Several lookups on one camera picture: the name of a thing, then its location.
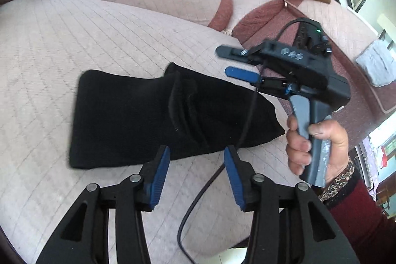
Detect black pants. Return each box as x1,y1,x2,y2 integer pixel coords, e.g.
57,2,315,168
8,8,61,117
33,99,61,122
69,64,285,169

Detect red sleeved right forearm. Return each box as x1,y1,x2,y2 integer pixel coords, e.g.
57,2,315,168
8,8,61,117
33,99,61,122
319,161,396,263

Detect person's right hand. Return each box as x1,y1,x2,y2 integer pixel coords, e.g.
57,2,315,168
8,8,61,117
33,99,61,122
286,115,349,184

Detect red sofa backrest cushion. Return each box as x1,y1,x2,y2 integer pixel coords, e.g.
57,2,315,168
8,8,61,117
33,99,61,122
232,0,395,147

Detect light grey folded cloth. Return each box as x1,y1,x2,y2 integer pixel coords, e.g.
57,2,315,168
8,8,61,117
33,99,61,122
356,40,395,88

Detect pink quilted sofa seat cover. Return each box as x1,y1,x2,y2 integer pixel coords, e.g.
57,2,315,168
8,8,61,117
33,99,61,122
0,0,310,264

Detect black cable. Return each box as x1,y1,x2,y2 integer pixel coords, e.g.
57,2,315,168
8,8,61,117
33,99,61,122
176,17,323,264

